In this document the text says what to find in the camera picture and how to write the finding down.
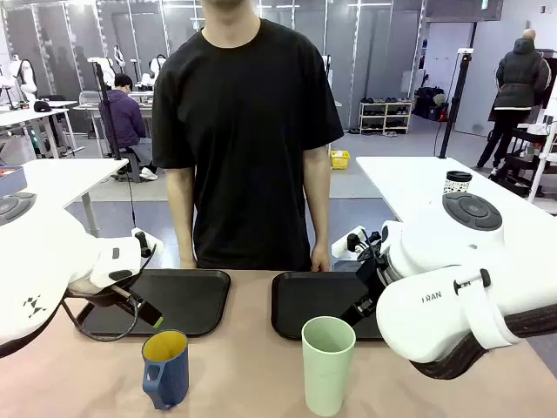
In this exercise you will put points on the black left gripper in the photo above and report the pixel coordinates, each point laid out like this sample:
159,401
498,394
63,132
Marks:
102,295

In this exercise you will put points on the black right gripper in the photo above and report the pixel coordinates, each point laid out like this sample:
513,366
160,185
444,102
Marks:
373,274

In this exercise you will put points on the tall pale green cup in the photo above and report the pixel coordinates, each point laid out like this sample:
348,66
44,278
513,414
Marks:
328,370

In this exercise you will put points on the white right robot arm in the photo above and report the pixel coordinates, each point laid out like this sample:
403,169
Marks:
444,270

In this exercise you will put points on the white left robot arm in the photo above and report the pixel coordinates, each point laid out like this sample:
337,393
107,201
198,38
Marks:
43,261

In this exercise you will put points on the person's left forearm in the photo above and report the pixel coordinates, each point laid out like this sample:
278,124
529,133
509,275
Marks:
317,200

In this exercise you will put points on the person's right forearm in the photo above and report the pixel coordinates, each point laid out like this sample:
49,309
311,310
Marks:
180,209

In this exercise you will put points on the person's right hand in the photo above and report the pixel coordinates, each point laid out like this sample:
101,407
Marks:
188,263

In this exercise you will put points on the person's left hand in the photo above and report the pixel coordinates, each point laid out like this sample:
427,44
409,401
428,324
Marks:
320,259

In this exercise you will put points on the black plastic tray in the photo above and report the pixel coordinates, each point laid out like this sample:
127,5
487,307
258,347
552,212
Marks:
187,300
313,300

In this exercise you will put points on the blue mug yellow inside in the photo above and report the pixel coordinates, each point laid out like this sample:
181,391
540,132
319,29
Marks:
167,374

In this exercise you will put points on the large white table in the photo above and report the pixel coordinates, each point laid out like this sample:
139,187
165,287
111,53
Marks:
404,183

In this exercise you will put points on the yellow plastic basket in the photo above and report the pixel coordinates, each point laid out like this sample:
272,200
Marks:
340,159

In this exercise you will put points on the white table grey leg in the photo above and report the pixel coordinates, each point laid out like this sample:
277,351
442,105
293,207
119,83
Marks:
65,178

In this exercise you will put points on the white black-spotted travel tumbler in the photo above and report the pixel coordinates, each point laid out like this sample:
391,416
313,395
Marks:
457,183

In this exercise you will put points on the blue box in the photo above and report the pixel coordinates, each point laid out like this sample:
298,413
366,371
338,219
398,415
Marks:
11,180

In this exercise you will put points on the seated person purple hoodie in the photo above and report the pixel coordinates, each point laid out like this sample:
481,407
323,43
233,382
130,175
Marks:
126,122

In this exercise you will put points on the white shoe rack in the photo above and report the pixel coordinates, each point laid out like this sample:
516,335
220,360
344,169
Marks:
386,117

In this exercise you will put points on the person torso black t-shirt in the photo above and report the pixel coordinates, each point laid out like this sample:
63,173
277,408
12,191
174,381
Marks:
248,130

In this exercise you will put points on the black bags pile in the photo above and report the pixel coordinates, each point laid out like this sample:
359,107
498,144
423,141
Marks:
431,104

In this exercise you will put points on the black shelf cart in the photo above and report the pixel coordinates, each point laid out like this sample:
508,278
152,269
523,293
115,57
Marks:
522,161

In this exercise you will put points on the white background desk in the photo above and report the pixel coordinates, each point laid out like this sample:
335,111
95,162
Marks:
39,115

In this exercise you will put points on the black pole white head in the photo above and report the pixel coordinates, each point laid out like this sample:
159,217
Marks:
454,104

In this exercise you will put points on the black cap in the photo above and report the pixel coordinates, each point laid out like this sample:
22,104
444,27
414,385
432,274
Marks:
42,105

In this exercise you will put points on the white humanoid robot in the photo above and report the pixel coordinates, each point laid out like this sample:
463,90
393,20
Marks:
26,78

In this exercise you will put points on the standing person black jacket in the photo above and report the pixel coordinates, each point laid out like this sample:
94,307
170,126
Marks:
518,87

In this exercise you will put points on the black camera pole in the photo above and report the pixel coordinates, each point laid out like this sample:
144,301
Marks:
106,113

